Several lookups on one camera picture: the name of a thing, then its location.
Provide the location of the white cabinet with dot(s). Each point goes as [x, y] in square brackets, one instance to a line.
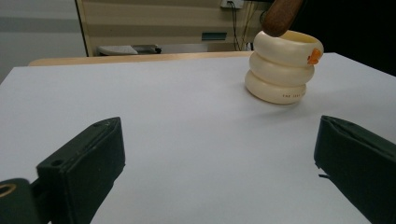
[37, 31]

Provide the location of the black curtain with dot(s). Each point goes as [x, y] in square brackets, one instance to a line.
[351, 28]

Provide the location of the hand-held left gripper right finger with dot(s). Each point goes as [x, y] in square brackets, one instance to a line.
[361, 161]

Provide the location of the white wall socket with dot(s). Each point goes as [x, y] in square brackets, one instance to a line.
[232, 3]

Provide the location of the cream ringed cup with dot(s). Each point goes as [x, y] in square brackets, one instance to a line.
[280, 71]

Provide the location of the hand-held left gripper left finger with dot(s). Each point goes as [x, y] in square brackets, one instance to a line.
[84, 168]

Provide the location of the brown wooden hairbrush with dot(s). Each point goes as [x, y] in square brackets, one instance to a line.
[280, 17]

